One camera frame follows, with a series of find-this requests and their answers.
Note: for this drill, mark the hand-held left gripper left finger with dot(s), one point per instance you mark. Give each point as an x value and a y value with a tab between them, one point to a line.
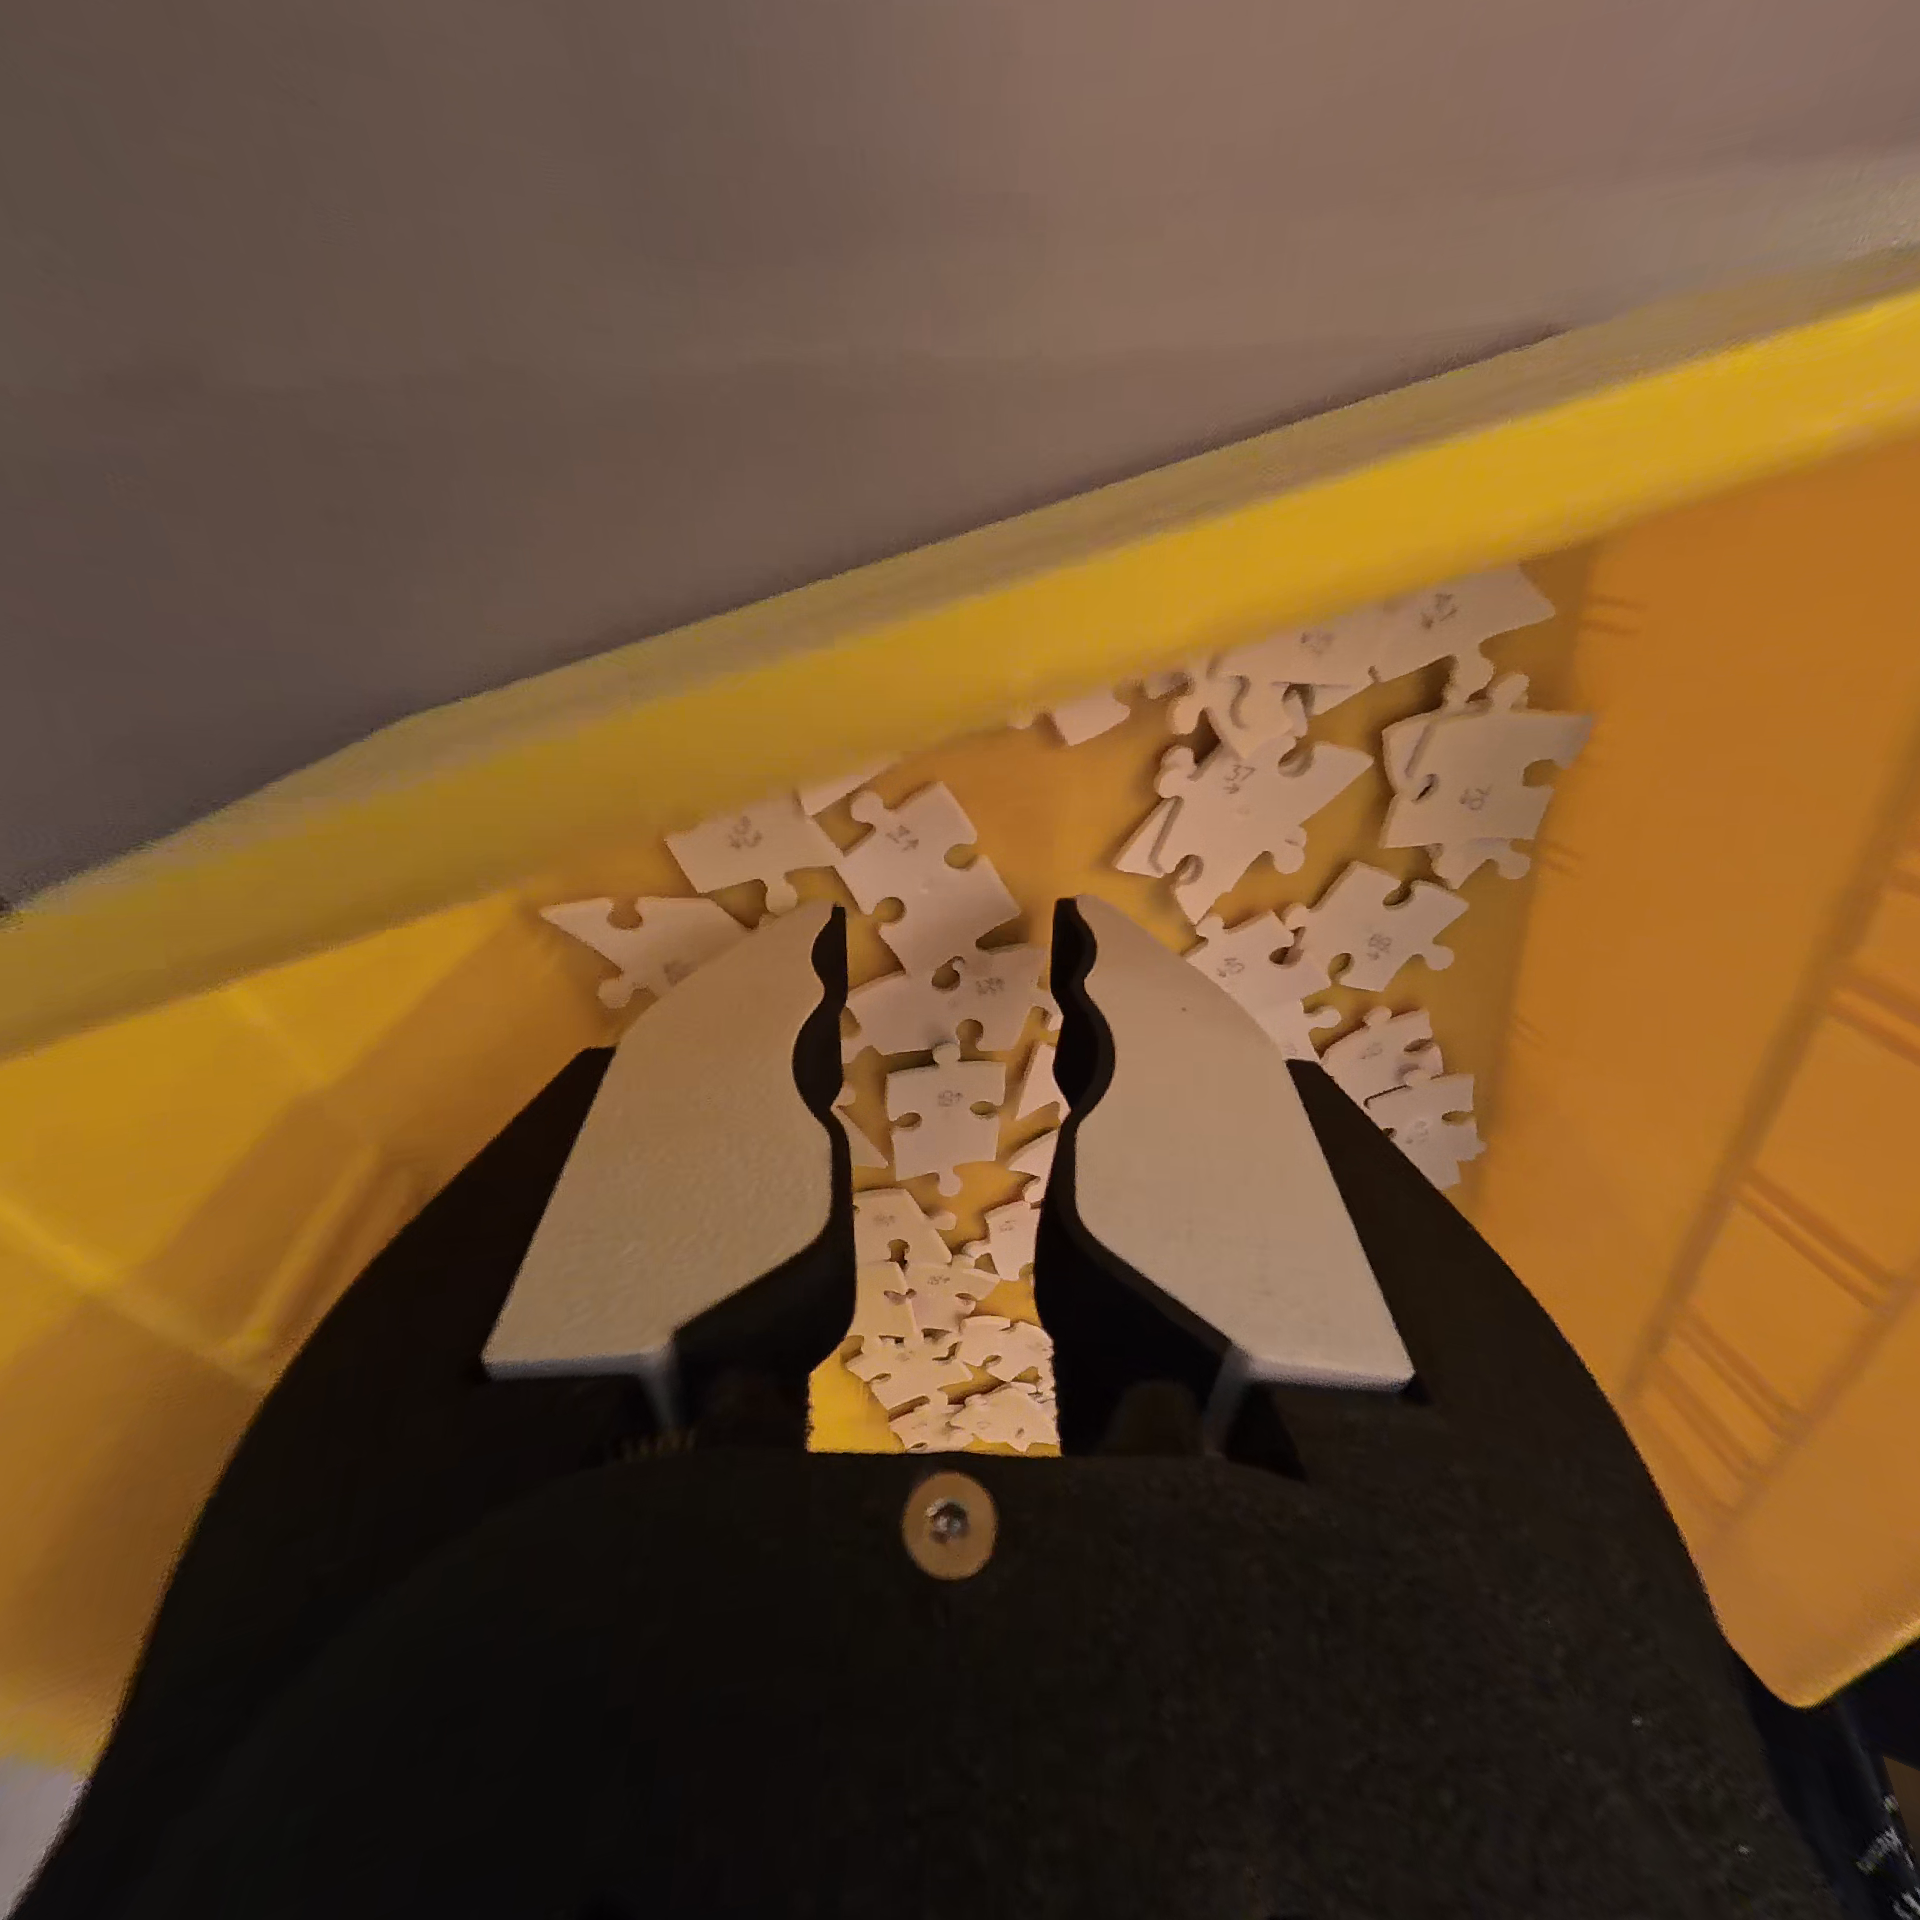
675	1200

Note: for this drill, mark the pile of puzzle pieces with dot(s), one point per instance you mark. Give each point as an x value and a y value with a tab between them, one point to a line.
1246	811

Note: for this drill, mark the yellow plastic bin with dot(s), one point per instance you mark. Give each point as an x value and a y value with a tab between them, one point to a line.
1681	990

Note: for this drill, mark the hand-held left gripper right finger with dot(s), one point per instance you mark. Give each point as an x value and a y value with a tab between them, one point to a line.
1226	1200

